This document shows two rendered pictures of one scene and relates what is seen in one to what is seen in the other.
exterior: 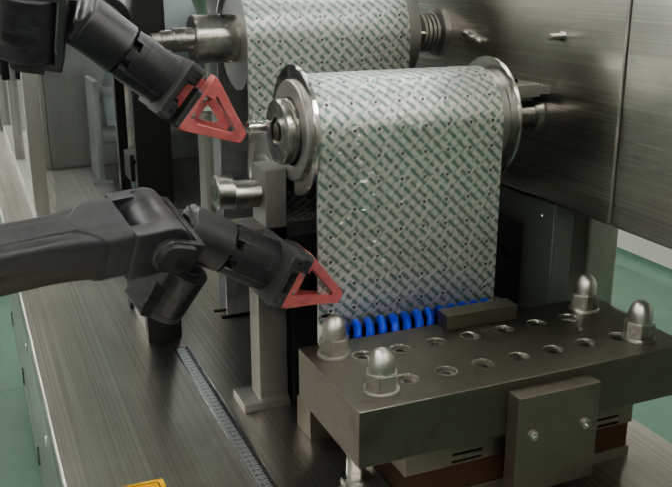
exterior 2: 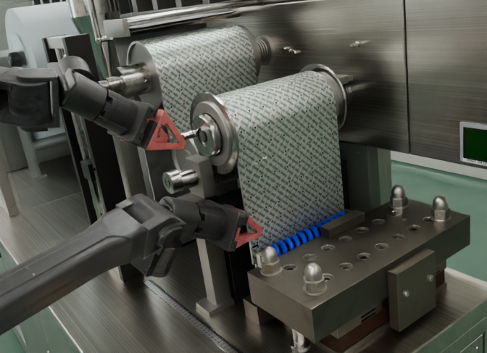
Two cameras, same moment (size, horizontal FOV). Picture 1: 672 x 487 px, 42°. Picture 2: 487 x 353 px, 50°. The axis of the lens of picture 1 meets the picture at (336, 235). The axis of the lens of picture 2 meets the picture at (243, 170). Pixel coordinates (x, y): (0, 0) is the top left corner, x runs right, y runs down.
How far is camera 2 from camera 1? 20 cm
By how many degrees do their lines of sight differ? 10
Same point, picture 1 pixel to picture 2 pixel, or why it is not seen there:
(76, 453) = not seen: outside the picture
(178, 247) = (173, 230)
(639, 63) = (416, 55)
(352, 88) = (246, 101)
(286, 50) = (183, 80)
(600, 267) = (384, 174)
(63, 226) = (99, 235)
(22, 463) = not seen: outside the picture
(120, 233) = (137, 230)
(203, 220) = (177, 206)
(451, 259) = (319, 193)
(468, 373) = (359, 264)
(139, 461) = not seen: outside the picture
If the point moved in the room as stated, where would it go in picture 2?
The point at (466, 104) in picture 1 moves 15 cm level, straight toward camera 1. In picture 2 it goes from (314, 96) to (333, 114)
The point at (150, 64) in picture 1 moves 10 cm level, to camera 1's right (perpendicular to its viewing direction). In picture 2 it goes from (119, 110) to (184, 98)
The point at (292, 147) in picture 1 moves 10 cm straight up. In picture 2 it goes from (217, 145) to (208, 86)
